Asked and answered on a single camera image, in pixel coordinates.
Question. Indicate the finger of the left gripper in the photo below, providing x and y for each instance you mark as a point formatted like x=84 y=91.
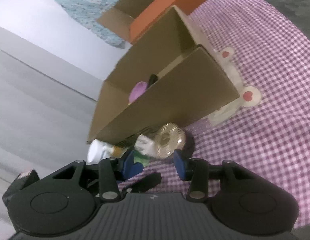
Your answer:
x=143 y=185

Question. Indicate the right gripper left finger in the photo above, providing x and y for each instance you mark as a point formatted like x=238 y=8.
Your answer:
x=113 y=171

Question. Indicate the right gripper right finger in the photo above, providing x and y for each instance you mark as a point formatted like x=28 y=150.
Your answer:
x=196 y=171

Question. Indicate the white pill bottle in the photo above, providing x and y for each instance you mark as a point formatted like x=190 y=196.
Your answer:
x=98 y=150

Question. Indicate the green dropper bottle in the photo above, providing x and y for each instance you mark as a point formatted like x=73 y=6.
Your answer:
x=137 y=156

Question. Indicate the white power adapter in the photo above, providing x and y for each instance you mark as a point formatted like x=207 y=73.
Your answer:
x=145 y=146

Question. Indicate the gold lid cosmetic jar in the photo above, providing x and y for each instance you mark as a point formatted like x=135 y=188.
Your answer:
x=169 y=138

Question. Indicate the pink plastic lid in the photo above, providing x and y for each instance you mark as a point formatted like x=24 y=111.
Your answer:
x=137 y=91

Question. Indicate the black cylindrical tube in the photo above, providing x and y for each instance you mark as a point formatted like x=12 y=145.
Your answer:
x=153 y=79

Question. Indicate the purple checkered tablecloth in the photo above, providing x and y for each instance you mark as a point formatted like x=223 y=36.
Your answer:
x=271 y=139

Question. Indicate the white fabric sheet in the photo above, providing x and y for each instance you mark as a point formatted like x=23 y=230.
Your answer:
x=43 y=123

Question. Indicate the cream mat with red hearts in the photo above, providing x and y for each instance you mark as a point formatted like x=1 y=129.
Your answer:
x=248 y=96

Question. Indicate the open brown cardboard box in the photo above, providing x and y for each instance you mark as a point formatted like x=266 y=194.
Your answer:
x=190 y=85

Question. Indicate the large rear cardboard box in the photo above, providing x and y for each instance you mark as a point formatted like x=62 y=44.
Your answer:
x=119 y=17

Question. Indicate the orange Philips box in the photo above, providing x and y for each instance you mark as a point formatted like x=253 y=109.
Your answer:
x=152 y=12

